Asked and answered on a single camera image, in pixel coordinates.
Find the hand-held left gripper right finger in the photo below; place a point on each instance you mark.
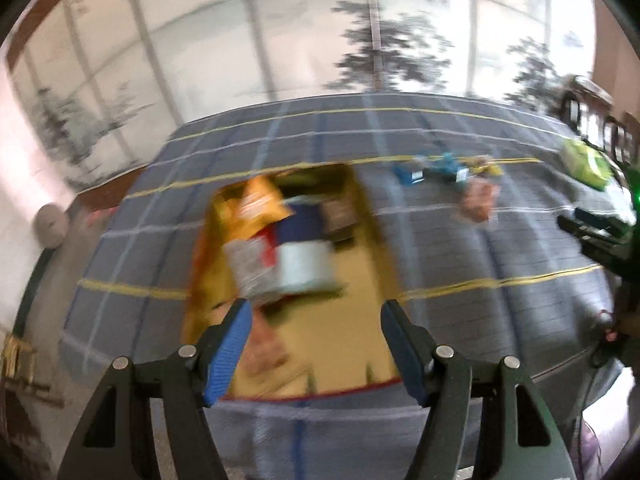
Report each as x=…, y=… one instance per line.
x=402, y=355

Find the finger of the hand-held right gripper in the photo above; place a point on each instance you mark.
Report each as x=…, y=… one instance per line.
x=595, y=245
x=592, y=216

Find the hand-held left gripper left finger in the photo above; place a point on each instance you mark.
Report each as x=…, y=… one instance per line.
x=227, y=355

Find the orange-red snack packet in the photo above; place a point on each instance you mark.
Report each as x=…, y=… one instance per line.
x=265, y=355

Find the red tin box gold inside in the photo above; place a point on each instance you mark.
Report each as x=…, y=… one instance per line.
x=350, y=310

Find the grey speckled snack packet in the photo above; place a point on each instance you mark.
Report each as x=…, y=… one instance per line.
x=247, y=265

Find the yellow snack packet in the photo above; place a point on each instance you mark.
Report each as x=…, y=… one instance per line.
x=487, y=167

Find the clear peanut packet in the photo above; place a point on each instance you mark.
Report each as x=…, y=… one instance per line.
x=477, y=200

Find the large red snack packet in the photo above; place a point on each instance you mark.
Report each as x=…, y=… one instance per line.
x=268, y=246

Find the navy and pale teal packet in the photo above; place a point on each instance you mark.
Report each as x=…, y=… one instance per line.
x=305, y=265

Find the teal snack packet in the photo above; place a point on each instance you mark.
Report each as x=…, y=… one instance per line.
x=447, y=167

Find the dark brown snack packet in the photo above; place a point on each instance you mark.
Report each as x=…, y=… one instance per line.
x=340, y=212

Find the orange nut packet clear window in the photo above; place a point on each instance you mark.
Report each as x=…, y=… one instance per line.
x=255, y=200

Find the green tissue pack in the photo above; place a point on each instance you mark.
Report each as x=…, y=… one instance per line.
x=585, y=165

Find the dark wooden chair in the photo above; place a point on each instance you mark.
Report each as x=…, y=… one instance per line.
x=622, y=135
x=580, y=102

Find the blue plaid blanket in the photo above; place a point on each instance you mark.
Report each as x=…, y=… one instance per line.
x=475, y=285

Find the wooden crate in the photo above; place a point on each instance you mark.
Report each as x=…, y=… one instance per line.
x=17, y=360

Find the round stone disc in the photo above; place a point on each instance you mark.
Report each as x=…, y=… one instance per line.
x=50, y=225

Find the painted landscape folding screen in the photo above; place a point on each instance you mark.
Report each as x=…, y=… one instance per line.
x=200, y=60

